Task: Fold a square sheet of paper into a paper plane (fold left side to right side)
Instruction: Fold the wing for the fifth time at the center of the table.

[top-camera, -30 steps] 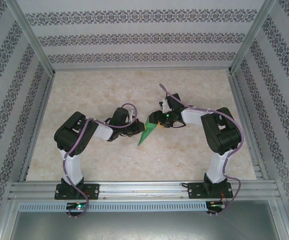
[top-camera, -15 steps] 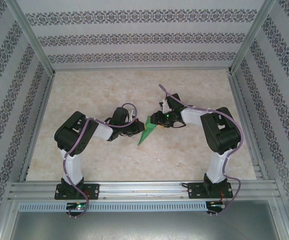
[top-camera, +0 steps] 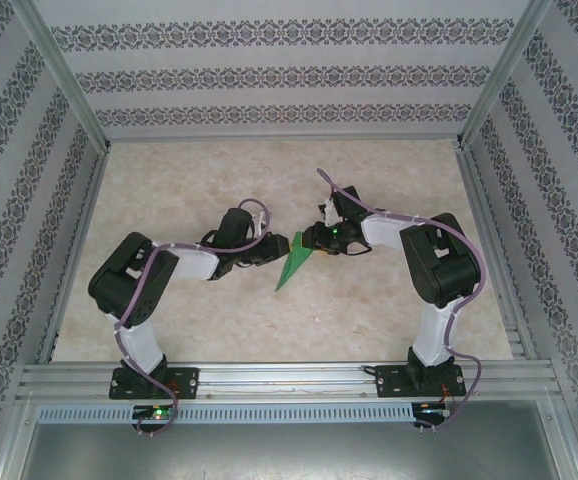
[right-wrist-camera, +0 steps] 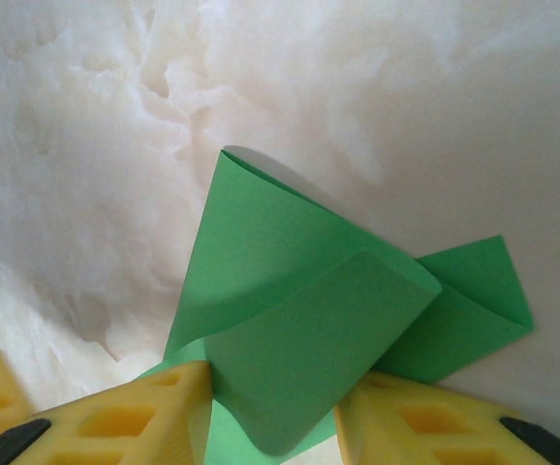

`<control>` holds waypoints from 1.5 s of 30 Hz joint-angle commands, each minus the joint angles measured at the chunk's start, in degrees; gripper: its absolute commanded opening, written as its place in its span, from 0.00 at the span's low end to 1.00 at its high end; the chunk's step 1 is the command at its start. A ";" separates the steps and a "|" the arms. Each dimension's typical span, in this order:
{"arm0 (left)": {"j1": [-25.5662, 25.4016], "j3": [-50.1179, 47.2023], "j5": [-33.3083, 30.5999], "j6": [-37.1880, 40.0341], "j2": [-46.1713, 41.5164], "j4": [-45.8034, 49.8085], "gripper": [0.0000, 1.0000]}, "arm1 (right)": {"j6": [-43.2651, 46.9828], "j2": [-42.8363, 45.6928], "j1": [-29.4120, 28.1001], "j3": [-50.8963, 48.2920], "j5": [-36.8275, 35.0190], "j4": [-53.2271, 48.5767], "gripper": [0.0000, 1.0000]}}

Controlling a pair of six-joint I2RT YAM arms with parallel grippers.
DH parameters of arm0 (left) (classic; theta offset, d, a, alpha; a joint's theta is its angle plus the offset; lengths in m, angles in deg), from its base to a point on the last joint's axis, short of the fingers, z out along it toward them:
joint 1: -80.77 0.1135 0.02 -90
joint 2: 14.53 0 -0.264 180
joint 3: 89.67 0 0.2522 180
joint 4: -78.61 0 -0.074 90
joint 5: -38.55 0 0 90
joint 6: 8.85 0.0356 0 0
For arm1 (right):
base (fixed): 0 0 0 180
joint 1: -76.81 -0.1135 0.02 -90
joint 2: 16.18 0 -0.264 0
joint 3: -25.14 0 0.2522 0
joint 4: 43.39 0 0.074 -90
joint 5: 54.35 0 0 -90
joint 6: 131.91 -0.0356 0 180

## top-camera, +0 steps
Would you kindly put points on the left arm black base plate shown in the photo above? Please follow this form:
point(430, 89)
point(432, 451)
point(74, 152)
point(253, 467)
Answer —
point(184, 382)

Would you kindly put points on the aluminium frame side rail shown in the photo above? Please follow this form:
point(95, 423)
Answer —
point(73, 250)
point(496, 250)

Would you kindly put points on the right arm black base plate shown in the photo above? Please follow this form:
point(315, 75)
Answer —
point(394, 382)

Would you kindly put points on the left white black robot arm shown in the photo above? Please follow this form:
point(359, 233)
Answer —
point(129, 280)

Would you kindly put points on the aluminium mounting rail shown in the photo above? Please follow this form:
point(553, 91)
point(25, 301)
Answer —
point(289, 380)

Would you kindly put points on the aluminium frame post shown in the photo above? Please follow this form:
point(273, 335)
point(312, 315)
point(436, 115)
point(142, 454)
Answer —
point(66, 70)
point(503, 70)

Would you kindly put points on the grey metal sheet tray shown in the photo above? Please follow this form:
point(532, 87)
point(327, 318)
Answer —
point(289, 455)

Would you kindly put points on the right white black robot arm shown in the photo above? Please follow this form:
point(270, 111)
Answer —
point(444, 270)

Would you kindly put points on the green paper sheet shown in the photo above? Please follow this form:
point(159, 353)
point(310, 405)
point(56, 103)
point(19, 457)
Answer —
point(291, 265)

